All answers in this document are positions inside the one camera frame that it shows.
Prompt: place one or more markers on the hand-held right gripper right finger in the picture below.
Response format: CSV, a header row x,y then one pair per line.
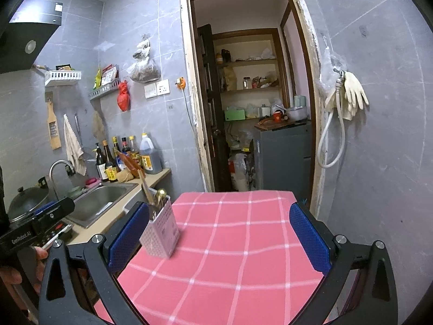
x,y
309,240

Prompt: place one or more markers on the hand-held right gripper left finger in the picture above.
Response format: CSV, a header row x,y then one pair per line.
x,y
127,240

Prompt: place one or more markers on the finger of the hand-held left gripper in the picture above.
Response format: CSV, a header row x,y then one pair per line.
x,y
45,207
61,210

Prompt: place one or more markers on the white perforated utensil holder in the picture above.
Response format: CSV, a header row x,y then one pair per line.
x,y
160,233

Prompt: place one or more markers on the steel spoon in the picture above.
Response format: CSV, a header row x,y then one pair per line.
x,y
161,196

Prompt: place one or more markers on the person's left hand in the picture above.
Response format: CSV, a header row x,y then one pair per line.
x,y
41,253

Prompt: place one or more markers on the dark wok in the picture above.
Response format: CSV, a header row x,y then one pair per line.
x,y
27,204

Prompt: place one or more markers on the black induction cooker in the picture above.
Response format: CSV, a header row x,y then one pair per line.
x,y
54,233

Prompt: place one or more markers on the steel faucet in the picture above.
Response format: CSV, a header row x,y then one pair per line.
x,y
55,172

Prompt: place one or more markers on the steel sink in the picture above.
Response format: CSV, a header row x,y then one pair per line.
x,y
101,203

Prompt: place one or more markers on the pink soap dish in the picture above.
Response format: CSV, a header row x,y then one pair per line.
x,y
93,182

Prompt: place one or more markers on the dark pump bottle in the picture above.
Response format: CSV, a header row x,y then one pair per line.
x,y
100,167

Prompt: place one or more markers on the beige food packet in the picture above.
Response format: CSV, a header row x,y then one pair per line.
x,y
126,176

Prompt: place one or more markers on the soy sauce bottle yellow label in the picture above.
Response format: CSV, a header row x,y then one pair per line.
x,y
110,167

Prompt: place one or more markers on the beige dish towel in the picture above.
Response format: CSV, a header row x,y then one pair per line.
x,y
73,145

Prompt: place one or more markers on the orange snack bag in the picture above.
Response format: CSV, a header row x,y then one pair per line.
x,y
130,166

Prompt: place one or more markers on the pink checked tablecloth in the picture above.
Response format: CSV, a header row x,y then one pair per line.
x,y
230,260

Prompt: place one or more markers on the wooden grater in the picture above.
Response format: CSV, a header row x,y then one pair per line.
x,y
54,125

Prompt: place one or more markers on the dark sauce bottle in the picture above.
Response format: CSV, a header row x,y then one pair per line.
x,y
116,149
125,146

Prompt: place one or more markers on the hanging metal tool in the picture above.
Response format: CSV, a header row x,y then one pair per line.
x,y
77,128

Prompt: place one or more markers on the large dark oil jug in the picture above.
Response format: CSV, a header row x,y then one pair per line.
x,y
151,159

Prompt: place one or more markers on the clear sauce bottle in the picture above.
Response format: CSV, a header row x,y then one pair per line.
x,y
134,152

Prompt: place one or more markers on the white bag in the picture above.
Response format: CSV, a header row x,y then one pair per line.
x,y
241,172

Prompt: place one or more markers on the wooden cutting board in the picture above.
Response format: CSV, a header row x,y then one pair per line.
x,y
270,125

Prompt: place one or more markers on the red cup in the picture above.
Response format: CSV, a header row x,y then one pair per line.
x,y
277,117

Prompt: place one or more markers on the steel pot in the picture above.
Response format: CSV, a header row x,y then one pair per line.
x,y
296,114

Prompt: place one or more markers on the red plastic bag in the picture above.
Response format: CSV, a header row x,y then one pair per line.
x,y
123,98

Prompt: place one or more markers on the seasoning packets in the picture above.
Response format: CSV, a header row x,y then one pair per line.
x,y
106,76

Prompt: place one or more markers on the green box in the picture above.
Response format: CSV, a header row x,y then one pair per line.
x,y
235,114

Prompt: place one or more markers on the cream rubber gloves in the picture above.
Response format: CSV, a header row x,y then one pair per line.
x,y
353,94

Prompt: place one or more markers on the dark wooden door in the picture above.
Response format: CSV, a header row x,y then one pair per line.
x,y
213,108

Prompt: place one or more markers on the clear bag of dried goods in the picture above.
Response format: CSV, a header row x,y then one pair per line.
x,y
143,69

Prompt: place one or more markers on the glass jar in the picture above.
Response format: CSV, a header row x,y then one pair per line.
x,y
247,83

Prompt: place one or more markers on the black range hood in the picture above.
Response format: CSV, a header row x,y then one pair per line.
x,y
30,34

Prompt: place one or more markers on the wooden shelf unit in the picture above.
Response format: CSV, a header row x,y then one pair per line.
x,y
250,62

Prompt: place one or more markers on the black wall outlet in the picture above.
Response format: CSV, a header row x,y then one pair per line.
x,y
42,182

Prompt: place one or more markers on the grey wall rack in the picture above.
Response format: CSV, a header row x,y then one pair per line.
x,y
103,91

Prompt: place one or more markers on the white wall basket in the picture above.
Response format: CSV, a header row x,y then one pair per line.
x,y
62,78

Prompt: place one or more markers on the white light switch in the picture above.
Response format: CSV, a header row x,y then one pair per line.
x,y
151,90

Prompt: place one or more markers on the white wall socket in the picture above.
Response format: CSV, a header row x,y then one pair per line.
x,y
162,87

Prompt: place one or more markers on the wall tap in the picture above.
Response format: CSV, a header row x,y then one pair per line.
x,y
339,73

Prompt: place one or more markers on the wooden door frame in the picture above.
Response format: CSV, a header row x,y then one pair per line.
x,y
189,74

